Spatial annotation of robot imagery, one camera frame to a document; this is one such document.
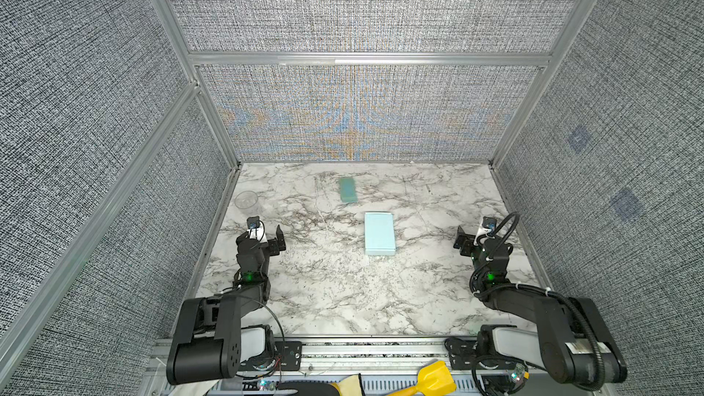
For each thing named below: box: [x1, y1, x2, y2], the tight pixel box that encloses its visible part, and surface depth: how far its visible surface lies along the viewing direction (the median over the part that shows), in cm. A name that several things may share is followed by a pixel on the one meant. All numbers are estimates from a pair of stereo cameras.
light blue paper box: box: [364, 211, 396, 256], surface depth 97 cm
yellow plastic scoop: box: [386, 360, 458, 396], surface depth 71 cm
